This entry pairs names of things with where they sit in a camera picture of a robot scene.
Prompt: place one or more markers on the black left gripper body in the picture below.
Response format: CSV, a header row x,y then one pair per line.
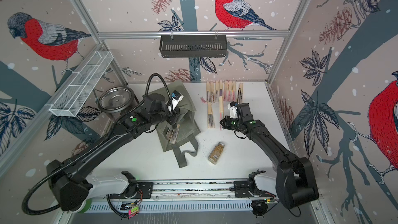
x,y
165,115

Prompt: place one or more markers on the green tape roll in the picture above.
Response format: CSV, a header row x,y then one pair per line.
x,y
85,206

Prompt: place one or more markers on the olive green tote bag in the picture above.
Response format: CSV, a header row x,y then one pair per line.
x,y
180,138

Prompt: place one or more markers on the white wire mesh basket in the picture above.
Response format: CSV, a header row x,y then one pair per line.
x,y
72,99

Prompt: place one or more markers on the black hanging shelf basket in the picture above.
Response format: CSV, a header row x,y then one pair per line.
x,y
193,46

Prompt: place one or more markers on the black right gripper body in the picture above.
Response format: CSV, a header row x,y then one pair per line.
x,y
234,123

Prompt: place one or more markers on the colourful floral folding fan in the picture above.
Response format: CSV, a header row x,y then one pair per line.
x,y
173,139

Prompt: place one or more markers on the aluminium mounting rail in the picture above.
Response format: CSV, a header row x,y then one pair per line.
x,y
199,186

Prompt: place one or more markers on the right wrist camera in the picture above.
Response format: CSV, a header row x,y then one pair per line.
x,y
232,107

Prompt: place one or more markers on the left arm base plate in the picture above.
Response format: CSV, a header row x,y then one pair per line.
x,y
142,190

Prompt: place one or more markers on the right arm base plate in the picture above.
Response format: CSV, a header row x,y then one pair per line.
x,y
242,189

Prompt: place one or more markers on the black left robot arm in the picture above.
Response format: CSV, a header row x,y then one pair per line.
x,y
74,185

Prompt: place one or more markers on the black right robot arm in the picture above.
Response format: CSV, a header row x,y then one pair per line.
x,y
294,183

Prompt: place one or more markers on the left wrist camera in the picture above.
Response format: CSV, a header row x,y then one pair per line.
x,y
176,97

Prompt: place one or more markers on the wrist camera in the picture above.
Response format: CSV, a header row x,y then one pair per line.
x,y
232,107
176,97

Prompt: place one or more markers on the grey white folding fan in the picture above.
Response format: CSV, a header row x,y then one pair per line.
x,y
240,94

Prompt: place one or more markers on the pink circuit board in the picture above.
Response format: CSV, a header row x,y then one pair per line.
x,y
130,210

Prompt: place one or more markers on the purple folding fan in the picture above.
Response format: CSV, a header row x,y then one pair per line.
x,y
220,88

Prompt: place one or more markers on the glass spice jar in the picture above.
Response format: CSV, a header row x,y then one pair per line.
x,y
216,153

